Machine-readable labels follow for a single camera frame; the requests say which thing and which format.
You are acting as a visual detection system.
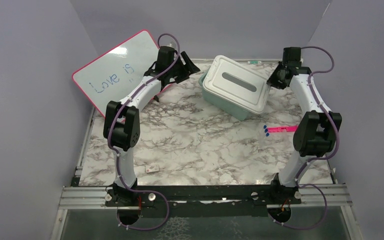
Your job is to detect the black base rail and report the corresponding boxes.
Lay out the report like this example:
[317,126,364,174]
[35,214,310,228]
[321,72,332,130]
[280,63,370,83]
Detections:
[104,184,301,218]

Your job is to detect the white plastic lid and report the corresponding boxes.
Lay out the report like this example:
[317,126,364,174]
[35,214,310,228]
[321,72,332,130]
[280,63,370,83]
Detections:
[202,55,270,115]

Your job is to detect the pink plastic clip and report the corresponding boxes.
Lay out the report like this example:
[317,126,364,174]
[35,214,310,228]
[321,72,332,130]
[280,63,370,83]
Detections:
[267,125,298,134]

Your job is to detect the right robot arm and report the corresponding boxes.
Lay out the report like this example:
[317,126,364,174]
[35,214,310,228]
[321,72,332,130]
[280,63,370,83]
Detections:
[267,47,342,204]

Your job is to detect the pink framed whiteboard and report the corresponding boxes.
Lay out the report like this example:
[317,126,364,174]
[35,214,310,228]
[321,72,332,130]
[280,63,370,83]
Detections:
[72,29,159,116]

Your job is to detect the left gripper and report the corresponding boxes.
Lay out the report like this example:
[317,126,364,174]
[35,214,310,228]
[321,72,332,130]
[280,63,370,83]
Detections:
[167,51,200,83]

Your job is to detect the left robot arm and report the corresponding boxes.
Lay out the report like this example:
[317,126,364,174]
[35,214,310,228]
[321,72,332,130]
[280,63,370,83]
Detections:
[103,46,200,206]

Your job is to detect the teal plastic bin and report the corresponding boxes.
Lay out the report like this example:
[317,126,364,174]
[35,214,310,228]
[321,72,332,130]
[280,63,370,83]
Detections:
[198,71,251,121]

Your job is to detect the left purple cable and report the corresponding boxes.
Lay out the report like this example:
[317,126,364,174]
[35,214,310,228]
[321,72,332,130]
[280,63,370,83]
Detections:
[107,33,182,232]

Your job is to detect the small white card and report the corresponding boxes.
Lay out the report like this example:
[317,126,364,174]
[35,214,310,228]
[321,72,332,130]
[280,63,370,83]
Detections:
[145,164,160,174]

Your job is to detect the blue capped test tubes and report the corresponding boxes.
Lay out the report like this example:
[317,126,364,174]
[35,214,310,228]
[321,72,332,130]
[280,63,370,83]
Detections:
[263,125,270,137]

